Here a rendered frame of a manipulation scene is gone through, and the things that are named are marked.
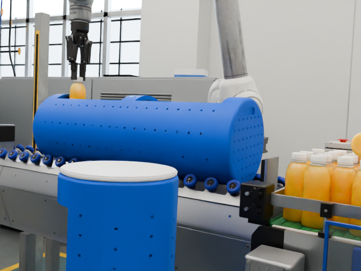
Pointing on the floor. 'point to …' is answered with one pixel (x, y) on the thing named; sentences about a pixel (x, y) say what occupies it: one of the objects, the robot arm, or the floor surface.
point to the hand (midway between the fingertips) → (78, 72)
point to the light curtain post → (40, 93)
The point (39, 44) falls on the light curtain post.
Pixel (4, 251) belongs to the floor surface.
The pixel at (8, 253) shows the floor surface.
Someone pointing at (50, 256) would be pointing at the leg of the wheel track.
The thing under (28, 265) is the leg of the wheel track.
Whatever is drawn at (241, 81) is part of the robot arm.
